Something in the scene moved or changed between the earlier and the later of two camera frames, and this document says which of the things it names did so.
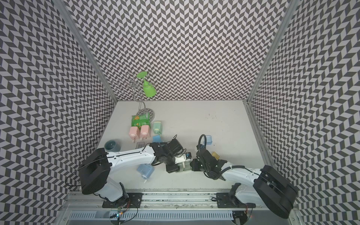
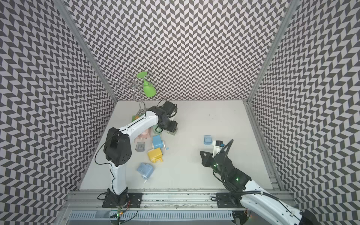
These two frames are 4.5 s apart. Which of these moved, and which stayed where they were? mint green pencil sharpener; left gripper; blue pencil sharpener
Moved: left gripper
Stayed: mint green pencil sharpener; blue pencil sharpener
